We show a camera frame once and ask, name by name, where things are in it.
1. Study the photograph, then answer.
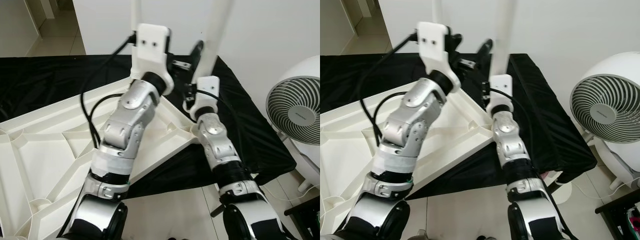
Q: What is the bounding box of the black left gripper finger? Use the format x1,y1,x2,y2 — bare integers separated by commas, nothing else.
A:
477,39,493,68
190,41,205,71

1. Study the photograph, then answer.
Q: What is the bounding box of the black storage rack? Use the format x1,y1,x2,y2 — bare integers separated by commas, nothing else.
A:
284,195,321,240
595,189,640,240

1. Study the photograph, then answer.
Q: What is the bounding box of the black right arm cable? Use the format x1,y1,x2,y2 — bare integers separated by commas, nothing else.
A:
491,86,540,168
195,88,251,176

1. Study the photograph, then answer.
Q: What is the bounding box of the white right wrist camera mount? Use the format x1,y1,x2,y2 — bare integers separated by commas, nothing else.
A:
486,74,513,113
182,76,221,118

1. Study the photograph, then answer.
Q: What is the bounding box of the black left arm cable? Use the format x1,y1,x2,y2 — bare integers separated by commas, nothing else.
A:
356,30,420,148
79,31,138,151

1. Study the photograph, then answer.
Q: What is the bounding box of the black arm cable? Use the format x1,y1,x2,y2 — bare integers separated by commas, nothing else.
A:
195,88,251,176
491,86,540,168
356,30,420,148
79,31,138,151

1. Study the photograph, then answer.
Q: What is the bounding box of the white pedestal fan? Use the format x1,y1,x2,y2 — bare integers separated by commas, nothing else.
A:
265,55,321,146
570,51,640,146

